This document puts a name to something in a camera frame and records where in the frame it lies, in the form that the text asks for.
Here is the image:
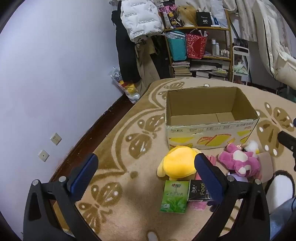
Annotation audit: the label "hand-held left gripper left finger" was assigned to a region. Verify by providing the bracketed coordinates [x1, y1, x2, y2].
[23, 153, 99, 241]

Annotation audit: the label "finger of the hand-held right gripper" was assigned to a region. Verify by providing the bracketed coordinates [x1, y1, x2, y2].
[277, 131, 296, 172]

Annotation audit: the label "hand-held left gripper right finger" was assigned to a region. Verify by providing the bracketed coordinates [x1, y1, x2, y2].
[194, 153, 271, 241]

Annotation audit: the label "black tissue pack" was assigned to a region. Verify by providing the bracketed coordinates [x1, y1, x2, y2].
[187, 179, 213, 202]

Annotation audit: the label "yellow plush toy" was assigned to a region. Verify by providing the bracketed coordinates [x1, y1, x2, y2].
[157, 145, 203, 181]

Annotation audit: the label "green tissue pack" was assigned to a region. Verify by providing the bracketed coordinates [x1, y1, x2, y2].
[159, 180, 190, 214]

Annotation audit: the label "printed cardboard box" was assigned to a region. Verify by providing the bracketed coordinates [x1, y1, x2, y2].
[165, 86, 260, 151]

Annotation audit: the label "pink plush toy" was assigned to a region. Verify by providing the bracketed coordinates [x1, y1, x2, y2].
[218, 140, 261, 178]

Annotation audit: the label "pink packet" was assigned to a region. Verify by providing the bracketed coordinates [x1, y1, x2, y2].
[188, 155, 219, 211]

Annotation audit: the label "blue grey cloth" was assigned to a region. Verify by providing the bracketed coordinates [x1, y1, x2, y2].
[269, 197, 296, 241]

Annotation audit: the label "white duvet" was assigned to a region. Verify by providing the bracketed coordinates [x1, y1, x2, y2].
[252, 0, 296, 90]

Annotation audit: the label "plastic bag of toys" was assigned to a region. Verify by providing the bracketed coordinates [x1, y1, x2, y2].
[110, 67, 141, 103]

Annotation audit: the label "white metal cart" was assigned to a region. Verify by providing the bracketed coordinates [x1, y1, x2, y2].
[232, 45, 251, 85]

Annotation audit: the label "pile of books and magazines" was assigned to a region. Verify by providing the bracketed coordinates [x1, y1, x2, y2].
[190, 59, 229, 80]

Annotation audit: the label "dark photo print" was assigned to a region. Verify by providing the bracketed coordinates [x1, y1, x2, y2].
[233, 38, 249, 52]

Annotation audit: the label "stack of books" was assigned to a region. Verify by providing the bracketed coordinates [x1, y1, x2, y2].
[171, 61, 192, 78]

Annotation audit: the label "black trousers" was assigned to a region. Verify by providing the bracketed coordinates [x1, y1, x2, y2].
[150, 35, 171, 79]

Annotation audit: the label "beige coat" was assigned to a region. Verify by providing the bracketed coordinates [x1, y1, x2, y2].
[135, 35, 160, 93]

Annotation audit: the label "black coat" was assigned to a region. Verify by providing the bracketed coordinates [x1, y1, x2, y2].
[111, 10, 141, 82]

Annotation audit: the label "white hanging cloth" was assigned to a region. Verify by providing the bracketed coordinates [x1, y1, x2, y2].
[236, 0, 262, 42]

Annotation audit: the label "red gift bag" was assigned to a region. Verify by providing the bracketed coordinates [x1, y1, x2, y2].
[185, 29, 208, 59]

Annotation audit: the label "teal bag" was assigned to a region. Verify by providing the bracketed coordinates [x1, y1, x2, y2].
[167, 31, 187, 62]

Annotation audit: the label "wooden shelf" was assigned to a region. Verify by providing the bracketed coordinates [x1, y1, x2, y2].
[162, 9, 234, 81]

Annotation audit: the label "white paper bag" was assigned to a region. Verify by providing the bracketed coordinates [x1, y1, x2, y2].
[210, 0, 228, 28]

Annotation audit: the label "black box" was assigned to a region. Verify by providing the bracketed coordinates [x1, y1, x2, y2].
[196, 11, 212, 26]

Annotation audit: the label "blond wig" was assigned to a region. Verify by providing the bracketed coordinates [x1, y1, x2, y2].
[177, 5, 199, 27]

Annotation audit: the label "pink black printed bag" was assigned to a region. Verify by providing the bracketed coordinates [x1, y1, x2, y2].
[158, 2, 181, 29]

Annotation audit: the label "white puffer jacket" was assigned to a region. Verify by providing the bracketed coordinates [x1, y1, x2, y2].
[120, 0, 164, 43]

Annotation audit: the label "white wall socket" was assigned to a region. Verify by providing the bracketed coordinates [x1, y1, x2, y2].
[50, 133, 62, 146]
[38, 149, 50, 162]

